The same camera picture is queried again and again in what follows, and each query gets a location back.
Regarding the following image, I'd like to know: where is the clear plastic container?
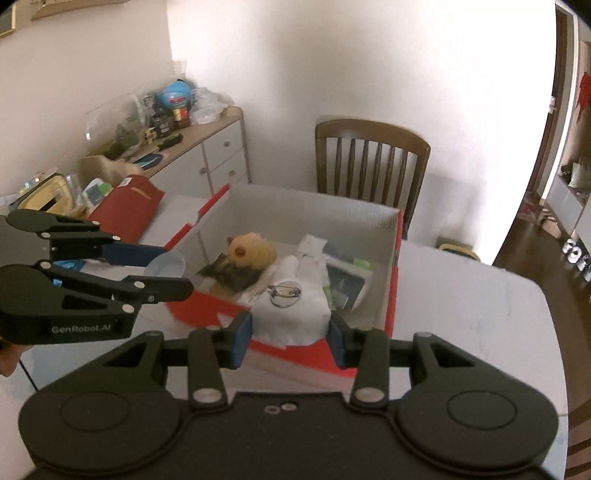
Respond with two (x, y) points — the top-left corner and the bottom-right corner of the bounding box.
(87, 92), (155, 139)

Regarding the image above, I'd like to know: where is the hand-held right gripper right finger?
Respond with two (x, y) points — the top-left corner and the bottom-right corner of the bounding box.
(327, 314), (490, 409)

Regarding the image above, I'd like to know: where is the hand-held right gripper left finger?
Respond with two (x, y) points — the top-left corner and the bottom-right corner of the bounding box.
(85, 311), (254, 409)

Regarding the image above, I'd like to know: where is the brown wooden slatted chair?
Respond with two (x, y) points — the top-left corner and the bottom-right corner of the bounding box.
(315, 119), (431, 217)

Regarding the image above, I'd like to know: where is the red cardboard box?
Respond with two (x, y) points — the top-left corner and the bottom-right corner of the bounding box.
(164, 182), (406, 377)

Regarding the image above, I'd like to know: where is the yellow container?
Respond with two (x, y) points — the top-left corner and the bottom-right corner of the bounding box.
(13, 173), (79, 217)

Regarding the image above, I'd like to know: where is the white cabinet unit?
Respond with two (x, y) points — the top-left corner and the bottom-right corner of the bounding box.
(545, 159), (591, 237)

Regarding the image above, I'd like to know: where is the white plastic bag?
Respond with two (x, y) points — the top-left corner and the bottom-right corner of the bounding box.
(295, 233), (331, 266)

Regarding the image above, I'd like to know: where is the red hanging decoration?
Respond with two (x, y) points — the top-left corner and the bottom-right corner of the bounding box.
(575, 71), (591, 123)

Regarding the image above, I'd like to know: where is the red box lid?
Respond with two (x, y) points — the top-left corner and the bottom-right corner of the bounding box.
(87, 174), (166, 245)

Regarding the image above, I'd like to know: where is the brown paper bag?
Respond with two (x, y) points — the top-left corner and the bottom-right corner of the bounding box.
(79, 154), (145, 185)

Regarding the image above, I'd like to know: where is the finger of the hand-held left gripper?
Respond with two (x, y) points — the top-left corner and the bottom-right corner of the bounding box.
(39, 262), (195, 313)
(6, 210), (168, 268)

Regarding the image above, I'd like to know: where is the round metal pin badge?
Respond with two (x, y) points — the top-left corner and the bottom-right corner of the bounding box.
(267, 280), (304, 308)

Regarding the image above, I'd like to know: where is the green capped container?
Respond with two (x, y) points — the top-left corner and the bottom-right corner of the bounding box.
(83, 178), (114, 208)

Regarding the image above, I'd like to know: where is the white sideboard with wooden top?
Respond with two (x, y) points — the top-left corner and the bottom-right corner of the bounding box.
(78, 106), (252, 204)

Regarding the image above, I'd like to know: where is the picture frame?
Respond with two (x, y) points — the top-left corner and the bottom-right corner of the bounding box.
(0, 4), (17, 38)

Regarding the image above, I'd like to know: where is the small pale blue bowl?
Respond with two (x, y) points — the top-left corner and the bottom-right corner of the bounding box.
(147, 251), (187, 279)

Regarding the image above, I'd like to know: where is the clear crumpled plastic bag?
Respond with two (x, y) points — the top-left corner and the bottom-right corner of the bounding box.
(189, 85), (234, 124)

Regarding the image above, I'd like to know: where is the yellow plush toy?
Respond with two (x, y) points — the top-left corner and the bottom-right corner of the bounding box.
(225, 232), (278, 268)

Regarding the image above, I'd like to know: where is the teal packet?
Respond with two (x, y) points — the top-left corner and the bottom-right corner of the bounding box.
(323, 240), (376, 311)

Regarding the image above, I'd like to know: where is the blue round toy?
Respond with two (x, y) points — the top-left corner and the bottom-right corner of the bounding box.
(159, 79), (195, 109)

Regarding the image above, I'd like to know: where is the black cable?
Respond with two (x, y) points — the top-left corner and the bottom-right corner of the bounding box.
(16, 355), (40, 393)

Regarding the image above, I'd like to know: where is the black snack packet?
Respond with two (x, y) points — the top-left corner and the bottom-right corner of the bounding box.
(198, 256), (262, 292)

